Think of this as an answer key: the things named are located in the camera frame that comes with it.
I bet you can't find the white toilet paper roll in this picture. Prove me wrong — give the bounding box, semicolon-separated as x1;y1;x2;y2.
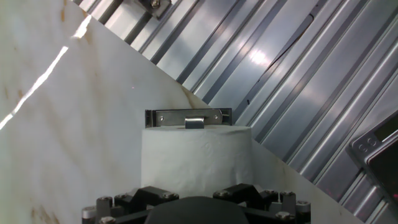
140;124;254;198

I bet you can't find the camera mounting bracket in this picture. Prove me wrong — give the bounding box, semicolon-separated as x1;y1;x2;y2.
136;0;173;20

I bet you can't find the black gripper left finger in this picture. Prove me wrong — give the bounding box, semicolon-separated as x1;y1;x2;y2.
81;185;180;224

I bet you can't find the silver digital kitchen scale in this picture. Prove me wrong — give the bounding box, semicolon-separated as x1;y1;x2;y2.
346;114;398;208

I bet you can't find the marble pattern table mat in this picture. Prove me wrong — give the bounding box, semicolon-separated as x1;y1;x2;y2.
0;0;364;224

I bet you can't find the chrome paper roll holder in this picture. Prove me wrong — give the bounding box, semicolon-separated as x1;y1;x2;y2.
144;107;233;129

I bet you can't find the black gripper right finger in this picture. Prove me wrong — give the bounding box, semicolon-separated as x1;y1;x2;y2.
212;183;312;224

